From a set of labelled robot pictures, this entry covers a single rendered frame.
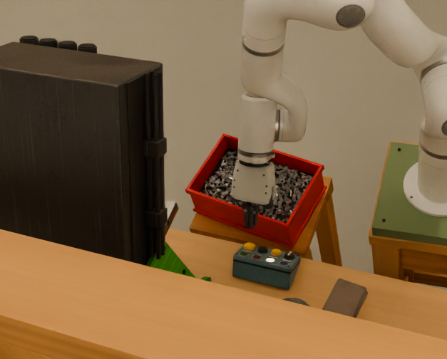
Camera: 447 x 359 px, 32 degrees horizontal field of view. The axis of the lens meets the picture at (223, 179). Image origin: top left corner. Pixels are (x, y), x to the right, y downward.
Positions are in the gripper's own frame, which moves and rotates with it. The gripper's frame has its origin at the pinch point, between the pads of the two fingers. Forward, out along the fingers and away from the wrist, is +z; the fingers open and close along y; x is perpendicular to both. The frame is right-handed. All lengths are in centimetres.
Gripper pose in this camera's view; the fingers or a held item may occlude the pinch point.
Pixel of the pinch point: (251, 219)
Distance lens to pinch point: 191.7
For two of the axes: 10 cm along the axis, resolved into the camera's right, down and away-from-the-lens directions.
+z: -0.5, 9.4, 3.5
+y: -9.2, -1.8, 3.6
